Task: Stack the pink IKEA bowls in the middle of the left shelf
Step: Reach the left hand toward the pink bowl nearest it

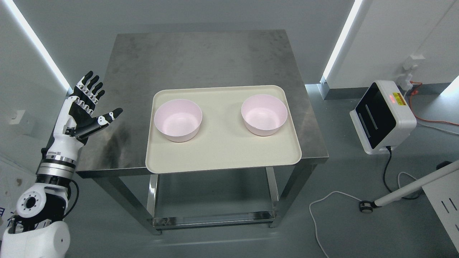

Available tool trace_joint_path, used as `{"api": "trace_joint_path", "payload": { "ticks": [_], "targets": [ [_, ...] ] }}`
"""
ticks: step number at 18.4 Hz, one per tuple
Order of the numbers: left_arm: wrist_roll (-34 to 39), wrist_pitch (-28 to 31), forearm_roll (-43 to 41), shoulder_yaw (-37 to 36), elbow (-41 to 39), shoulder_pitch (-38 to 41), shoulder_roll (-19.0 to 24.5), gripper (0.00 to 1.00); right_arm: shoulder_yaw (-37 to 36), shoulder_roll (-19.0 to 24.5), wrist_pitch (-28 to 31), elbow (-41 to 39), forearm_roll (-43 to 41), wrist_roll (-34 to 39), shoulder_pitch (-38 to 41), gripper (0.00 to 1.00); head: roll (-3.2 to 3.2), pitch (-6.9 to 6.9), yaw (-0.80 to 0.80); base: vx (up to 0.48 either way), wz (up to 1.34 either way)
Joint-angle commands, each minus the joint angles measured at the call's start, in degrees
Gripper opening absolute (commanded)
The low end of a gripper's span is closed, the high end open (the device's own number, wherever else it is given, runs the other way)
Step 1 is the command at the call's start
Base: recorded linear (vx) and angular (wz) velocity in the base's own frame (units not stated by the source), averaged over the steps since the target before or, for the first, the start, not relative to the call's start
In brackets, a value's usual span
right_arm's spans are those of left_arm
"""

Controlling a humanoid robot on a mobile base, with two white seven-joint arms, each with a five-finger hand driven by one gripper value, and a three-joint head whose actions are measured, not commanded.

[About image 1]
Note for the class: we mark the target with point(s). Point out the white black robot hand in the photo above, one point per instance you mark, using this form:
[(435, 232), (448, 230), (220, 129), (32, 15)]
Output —
[(80, 122)]

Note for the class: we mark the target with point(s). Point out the pink bowl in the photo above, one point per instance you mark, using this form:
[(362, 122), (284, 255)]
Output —
[(178, 120), (263, 114)]

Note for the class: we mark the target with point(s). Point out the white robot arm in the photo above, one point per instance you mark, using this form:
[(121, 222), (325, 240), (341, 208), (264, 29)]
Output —
[(37, 228)]

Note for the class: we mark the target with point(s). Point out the stainless steel table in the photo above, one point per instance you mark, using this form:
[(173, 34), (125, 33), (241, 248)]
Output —
[(141, 65)]

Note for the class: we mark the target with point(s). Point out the beige plastic tray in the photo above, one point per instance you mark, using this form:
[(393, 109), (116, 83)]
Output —
[(223, 141)]

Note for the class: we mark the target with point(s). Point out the white stand leg with caster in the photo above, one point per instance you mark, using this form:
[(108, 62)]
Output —
[(368, 206)]

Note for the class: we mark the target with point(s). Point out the white black box device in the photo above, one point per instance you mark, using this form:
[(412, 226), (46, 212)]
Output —
[(382, 118)]

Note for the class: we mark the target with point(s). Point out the white perforated panel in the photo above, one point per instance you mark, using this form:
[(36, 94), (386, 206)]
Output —
[(443, 194)]

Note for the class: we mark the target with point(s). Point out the white wall outlet left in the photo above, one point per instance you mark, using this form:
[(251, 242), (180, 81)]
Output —
[(19, 118)]

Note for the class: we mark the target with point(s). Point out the white wall socket plug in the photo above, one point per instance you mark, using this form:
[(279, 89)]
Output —
[(409, 66)]

